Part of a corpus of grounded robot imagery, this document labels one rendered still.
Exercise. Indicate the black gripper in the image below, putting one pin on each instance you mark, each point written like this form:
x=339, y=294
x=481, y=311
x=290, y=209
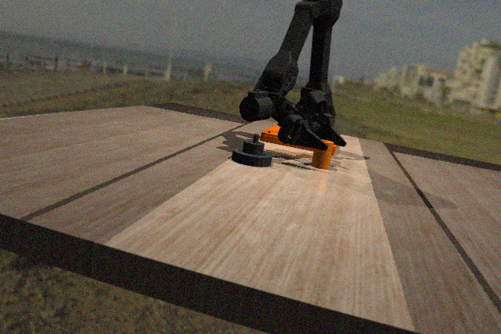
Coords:
x=305, y=132

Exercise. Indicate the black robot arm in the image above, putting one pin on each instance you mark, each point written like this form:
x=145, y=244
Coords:
x=280, y=74

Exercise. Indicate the dark grey round pedestal with shaft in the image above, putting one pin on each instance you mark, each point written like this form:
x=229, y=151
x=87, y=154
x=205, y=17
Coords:
x=252, y=153

